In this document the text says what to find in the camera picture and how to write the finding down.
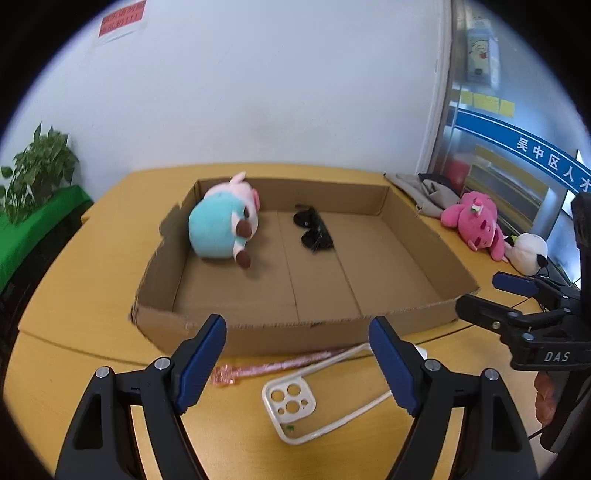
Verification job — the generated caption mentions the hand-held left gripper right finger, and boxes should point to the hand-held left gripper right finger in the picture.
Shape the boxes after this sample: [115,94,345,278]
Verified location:
[368,316,539,480]

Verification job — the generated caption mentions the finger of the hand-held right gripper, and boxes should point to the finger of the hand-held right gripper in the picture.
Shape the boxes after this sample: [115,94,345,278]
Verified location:
[455,294,526,343]
[492,271,581,310]

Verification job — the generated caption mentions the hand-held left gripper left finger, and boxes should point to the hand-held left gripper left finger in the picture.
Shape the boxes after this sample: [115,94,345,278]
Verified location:
[54,314,227,480]

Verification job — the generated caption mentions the pink transparent pen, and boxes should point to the pink transparent pen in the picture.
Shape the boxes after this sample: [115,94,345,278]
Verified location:
[212,348,361,388]

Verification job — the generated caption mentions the brown cardboard box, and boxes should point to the brown cardboard box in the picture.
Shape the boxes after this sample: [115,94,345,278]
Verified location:
[129,178,481,358]

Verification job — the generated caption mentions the white phone case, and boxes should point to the white phone case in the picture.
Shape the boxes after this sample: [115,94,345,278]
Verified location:
[262,342,393,446]

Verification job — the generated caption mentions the teal and pink plush toy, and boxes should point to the teal and pink plush toy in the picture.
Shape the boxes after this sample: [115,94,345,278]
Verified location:
[188,172,262,269]

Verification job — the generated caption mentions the black sunglasses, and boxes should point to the black sunglasses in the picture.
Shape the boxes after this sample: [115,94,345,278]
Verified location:
[293,204,334,254]

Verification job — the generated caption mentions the person's right hand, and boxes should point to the person's right hand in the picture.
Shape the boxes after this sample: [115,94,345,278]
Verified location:
[534,371,556,428]

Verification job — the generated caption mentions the white panda plush toy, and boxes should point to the white panda plush toy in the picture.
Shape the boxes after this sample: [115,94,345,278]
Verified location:
[505,233,549,276]

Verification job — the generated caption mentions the red object behind glass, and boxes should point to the red object behind glass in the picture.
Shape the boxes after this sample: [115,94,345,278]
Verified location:
[449,159,468,195]

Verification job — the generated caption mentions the grey cloth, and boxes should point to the grey cloth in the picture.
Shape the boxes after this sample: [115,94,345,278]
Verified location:
[385,172,462,219]

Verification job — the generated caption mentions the blue sign banner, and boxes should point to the blue sign banner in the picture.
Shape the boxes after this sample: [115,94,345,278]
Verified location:
[455,108,591,195]

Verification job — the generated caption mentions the yellow sticky notes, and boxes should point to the yellow sticky notes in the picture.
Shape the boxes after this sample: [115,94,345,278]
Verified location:
[461,90,516,116]

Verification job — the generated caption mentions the green potted plant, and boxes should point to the green potted plant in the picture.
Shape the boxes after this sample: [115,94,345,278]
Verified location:
[0,122,79,224]

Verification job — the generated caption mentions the black cable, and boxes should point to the black cable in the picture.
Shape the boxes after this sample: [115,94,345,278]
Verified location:
[531,258,583,308]

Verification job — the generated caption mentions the cartoon wall poster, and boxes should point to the cartoon wall poster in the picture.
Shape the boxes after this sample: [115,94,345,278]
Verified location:
[465,18,502,89]

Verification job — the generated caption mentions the red wall notice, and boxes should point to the red wall notice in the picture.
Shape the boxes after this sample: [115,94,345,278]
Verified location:
[98,0,147,40]

